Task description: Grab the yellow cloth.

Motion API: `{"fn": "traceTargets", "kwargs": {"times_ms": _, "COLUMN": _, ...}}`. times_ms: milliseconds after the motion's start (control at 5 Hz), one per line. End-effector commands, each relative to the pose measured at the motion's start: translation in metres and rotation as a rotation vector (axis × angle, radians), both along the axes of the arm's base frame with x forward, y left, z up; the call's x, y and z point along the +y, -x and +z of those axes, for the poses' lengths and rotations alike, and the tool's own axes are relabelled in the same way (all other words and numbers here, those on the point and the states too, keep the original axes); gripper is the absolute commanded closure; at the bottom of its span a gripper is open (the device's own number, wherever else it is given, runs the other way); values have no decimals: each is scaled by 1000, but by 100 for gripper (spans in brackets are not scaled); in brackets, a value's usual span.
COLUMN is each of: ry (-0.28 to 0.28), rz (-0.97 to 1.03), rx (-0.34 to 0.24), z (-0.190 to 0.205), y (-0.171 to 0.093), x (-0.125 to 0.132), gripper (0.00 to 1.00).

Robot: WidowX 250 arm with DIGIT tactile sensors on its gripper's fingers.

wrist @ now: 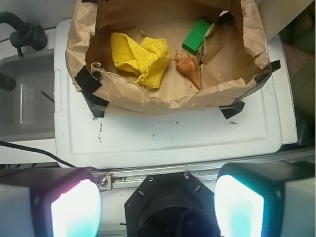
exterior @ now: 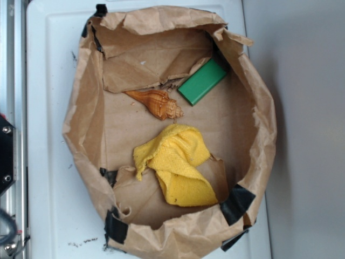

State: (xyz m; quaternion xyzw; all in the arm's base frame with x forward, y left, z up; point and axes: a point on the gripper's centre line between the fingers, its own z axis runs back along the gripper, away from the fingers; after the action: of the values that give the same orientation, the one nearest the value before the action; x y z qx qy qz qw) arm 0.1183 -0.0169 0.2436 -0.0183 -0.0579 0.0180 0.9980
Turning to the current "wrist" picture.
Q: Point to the white plastic bin lid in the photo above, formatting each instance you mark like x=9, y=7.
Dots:
x=124, y=140

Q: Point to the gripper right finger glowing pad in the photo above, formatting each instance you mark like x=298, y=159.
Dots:
x=269, y=199

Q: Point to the black toy faucet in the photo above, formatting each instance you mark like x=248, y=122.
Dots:
x=25, y=34

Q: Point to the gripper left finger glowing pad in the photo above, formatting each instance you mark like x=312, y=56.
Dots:
x=49, y=202

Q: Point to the black octagonal mount plate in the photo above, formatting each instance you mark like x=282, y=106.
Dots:
x=171, y=205

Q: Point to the green rectangular block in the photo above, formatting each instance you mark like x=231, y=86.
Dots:
x=195, y=38

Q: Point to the brown paper bag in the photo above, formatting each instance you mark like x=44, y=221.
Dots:
x=233, y=59

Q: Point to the yellow woven cloth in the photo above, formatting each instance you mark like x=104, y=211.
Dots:
x=147, y=60

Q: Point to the brown conch seashell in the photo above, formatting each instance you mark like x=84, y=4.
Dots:
x=189, y=66

